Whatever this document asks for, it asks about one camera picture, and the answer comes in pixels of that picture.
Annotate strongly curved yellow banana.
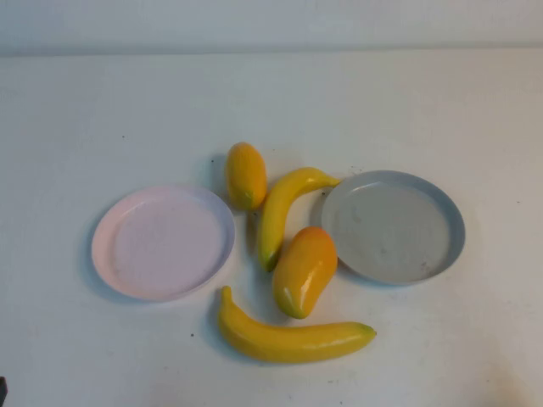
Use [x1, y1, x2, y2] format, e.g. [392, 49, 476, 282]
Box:
[257, 166, 343, 273]

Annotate small oval matte mango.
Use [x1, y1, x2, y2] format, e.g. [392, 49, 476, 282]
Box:
[224, 142, 268, 212]

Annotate large glossy orange mango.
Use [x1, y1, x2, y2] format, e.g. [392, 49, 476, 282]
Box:
[271, 226, 339, 320]

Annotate long gently curved yellow banana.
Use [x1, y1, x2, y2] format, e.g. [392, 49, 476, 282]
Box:
[217, 286, 378, 365]

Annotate pink round plate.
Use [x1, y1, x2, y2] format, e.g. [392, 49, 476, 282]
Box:
[91, 184, 237, 303]

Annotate blue-grey round plate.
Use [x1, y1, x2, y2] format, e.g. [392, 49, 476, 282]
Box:
[321, 170, 467, 288]

